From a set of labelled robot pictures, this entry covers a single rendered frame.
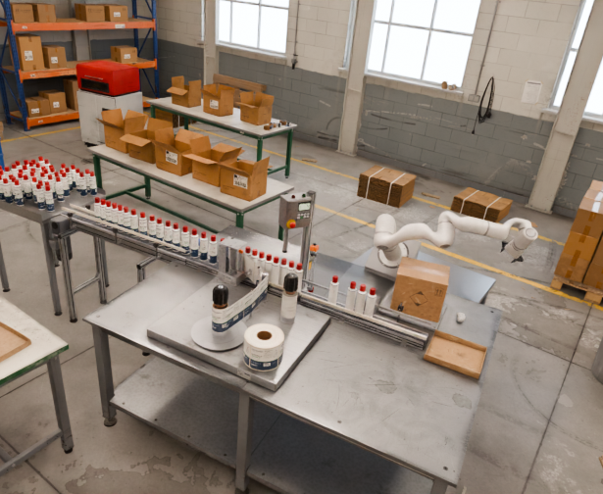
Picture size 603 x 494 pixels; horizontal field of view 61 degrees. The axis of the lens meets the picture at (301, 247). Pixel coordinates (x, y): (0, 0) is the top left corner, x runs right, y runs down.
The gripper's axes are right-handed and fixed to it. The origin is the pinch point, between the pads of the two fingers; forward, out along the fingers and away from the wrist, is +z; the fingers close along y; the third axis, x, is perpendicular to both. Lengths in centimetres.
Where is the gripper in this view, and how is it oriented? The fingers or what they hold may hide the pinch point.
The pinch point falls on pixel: (508, 255)
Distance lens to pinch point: 348.5
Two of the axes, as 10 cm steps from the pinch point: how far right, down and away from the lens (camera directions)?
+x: -7.8, 5.4, -3.1
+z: -0.5, 4.3, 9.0
